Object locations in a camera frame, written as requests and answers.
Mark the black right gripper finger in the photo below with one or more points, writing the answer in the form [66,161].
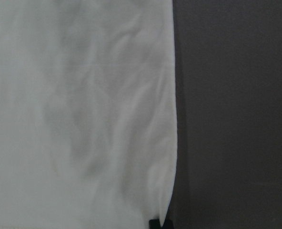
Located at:
[155,224]

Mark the cream long-sleeve graphic shirt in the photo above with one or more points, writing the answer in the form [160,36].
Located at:
[88,122]

